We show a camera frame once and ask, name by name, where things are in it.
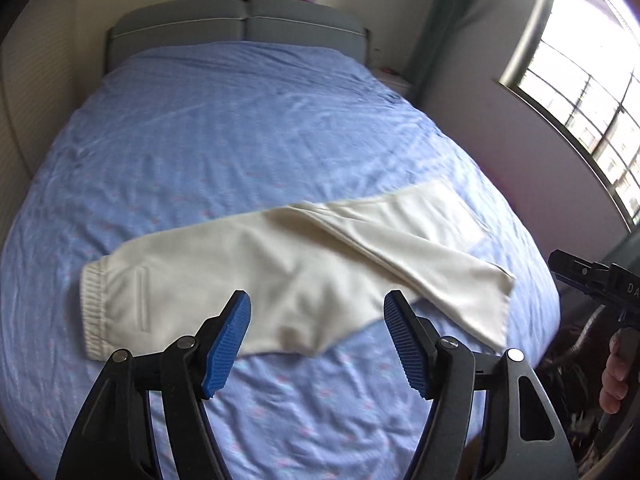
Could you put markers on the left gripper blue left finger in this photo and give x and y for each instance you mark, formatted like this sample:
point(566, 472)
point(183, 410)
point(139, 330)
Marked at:
point(113, 438)

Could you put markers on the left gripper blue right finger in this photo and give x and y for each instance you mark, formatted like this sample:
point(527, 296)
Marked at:
point(522, 437)

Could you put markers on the cream white pants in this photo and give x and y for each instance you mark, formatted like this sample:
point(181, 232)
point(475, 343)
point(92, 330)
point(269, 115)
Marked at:
point(315, 273)

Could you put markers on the person's right hand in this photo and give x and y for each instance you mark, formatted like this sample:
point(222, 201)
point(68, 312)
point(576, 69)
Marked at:
point(614, 387)

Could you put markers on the window with metal grille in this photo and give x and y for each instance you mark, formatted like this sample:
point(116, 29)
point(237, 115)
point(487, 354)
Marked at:
point(577, 64)

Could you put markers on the white bedside table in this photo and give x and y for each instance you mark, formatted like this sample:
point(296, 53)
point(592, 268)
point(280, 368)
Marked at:
point(394, 81)

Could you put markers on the grey green curtain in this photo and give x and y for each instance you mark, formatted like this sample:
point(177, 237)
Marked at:
point(433, 40)

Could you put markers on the beige wardrobe doors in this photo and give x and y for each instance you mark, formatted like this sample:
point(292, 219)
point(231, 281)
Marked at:
point(50, 64)

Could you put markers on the grey padded headboard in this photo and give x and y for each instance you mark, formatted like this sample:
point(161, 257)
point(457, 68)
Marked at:
point(189, 22)

